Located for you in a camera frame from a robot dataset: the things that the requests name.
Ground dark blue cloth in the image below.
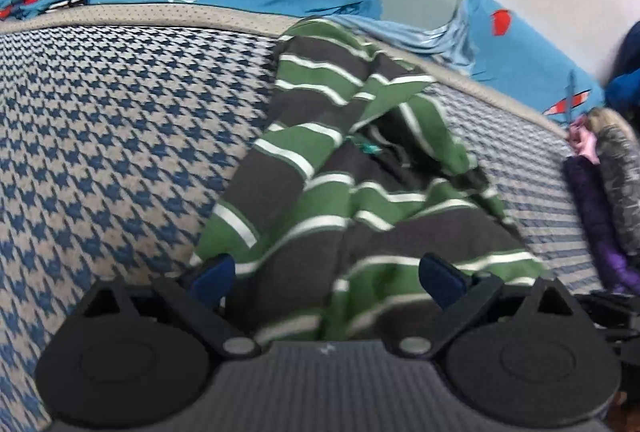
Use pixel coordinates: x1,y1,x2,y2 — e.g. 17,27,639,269
604,20,640,123

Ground green grey striped t-shirt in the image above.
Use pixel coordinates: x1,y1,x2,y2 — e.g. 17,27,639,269
190,16,549,347

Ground blue houndstooth mattress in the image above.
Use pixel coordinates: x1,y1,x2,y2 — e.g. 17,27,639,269
0,3,617,432

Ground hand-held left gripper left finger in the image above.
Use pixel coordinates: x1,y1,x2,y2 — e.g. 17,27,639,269
74,253,262,361

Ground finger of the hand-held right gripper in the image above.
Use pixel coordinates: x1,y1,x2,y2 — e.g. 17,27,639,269
575,293,640,329

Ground light blue cloth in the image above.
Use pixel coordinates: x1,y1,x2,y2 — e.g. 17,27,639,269
324,6,482,78

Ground pink cloth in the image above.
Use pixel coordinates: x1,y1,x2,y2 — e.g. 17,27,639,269
566,116,602,166

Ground grey patterned garment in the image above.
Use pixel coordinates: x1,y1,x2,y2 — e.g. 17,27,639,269
587,108,640,259

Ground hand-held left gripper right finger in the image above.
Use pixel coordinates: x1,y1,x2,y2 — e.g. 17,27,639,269
394,253,577,361

